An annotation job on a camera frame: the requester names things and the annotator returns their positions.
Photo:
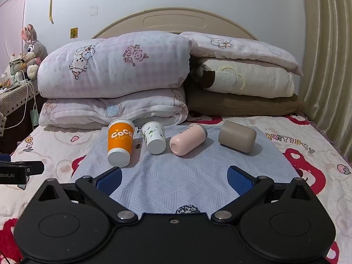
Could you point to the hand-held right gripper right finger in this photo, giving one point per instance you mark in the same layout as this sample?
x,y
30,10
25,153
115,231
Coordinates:
x,y
239,180

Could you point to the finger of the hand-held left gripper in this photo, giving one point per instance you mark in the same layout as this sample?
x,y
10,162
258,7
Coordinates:
x,y
35,167

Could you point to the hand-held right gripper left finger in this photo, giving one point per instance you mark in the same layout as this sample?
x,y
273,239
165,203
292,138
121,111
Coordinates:
x,y
110,183

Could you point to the orange paper cup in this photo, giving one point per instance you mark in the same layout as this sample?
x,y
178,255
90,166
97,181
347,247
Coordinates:
x,y
120,140

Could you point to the taupe cup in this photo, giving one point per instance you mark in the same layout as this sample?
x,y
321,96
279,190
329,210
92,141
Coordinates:
x,y
238,136

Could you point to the small white printed cup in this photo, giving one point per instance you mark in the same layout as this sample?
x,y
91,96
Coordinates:
x,y
154,137

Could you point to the pink cup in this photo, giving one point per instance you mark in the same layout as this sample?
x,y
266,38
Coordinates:
x,y
187,140

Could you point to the green charger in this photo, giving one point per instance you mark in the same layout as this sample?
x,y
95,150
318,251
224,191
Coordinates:
x,y
34,117

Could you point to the grey patterned mat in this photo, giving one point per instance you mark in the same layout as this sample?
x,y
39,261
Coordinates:
x,y
176,176

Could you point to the nightstand with patterned cloth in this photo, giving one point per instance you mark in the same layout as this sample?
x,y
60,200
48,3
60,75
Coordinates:
x,y
13,99

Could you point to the pink printed folded blanket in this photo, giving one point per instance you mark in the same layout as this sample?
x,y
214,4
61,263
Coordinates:
x,y
110,110

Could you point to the brown pillow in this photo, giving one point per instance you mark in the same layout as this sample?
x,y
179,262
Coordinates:
x,y
242,103

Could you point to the cream pillow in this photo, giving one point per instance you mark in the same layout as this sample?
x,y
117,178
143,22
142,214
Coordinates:
x,y
261,79

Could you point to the grey plush rabbit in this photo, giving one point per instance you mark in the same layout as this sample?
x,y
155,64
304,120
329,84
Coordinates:
x,y
33,49

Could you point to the pink checked folded quilt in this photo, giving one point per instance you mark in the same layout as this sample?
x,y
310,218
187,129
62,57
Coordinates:
x,y
115,63

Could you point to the pink printed pillow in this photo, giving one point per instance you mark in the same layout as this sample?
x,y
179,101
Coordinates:
x,y
242,48

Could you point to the pink hanging cloth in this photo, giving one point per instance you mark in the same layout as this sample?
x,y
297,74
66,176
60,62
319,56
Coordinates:
x,y
13,27

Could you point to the beige curtain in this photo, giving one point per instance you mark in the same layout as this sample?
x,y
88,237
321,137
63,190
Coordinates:
x,y
327,60

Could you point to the yellow tape strip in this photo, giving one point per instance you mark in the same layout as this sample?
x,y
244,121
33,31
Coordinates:
x,y
51,5

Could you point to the beige headboard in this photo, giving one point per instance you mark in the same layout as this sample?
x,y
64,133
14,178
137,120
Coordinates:
x,y
176,20

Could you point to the yellow wall sticker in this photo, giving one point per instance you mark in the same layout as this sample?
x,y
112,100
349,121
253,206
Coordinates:
x,y
74,33

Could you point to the white wall socket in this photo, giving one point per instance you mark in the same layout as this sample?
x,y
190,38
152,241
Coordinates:
x,y
93,10

